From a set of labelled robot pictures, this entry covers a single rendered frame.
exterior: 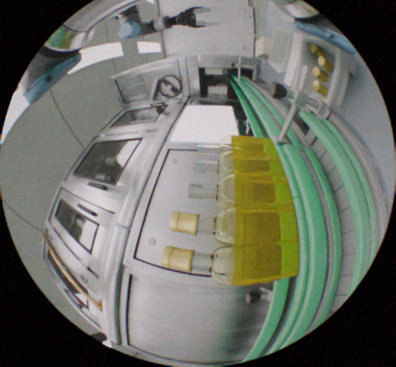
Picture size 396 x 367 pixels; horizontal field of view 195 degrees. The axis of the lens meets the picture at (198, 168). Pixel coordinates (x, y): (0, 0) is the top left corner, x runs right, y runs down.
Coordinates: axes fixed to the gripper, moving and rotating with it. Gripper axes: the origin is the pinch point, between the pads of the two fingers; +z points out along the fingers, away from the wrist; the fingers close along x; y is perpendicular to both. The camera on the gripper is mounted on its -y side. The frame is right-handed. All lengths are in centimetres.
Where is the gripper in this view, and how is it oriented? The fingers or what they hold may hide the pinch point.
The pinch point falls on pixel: (216, 16)
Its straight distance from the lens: 58.8
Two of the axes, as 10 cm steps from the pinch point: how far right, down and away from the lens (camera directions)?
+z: 9.9, 0.7, -1.4
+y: 1.1, -9.3, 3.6
